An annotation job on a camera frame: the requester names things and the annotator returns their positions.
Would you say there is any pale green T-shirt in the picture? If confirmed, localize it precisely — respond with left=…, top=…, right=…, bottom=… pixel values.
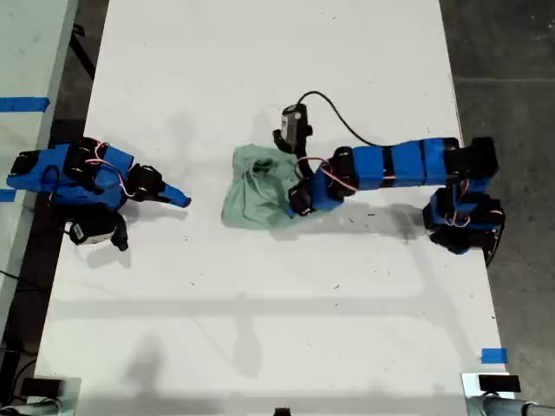
left=220, top=144, right=314, bottom=231

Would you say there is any black metal strut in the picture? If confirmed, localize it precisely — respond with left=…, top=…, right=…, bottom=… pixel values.
left=70, top=23, right=97, bottom=81

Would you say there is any long blue tape strip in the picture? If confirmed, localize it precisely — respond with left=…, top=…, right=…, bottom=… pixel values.
left=0, top=96, right=51, bottom=114

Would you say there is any pale side table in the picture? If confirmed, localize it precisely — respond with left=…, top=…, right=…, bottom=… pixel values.
left=0, top=0, right=80, bottom=337

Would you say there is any small black box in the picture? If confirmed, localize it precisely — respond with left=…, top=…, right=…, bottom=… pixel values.
left=20, top=377, right=64, bottom=398
left=478, top=374, right=522, bottom=393

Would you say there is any squarish blue tape piece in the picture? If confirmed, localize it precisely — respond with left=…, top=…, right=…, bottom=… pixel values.
left=480, top=348, right=509, bottom=365

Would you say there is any grey blue rounded object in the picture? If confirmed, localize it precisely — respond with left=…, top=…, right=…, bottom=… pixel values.
left=466, top=394, right=555, bottom=416
left=0, top=398, right=62, bottom=416

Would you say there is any black camera stalk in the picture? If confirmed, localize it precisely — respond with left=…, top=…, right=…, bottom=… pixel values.
left=271, top=126, right=314, bottom=179
left=110, top=214, right=131, bottom=253

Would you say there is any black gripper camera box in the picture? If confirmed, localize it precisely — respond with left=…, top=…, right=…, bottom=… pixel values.
left=69, top=220, right=116, bottom=248
left=280, top=103, right=311, bottom=146

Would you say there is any black camera cable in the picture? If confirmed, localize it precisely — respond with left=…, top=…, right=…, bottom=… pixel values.
left=297, top=90, right=387, bottom=149

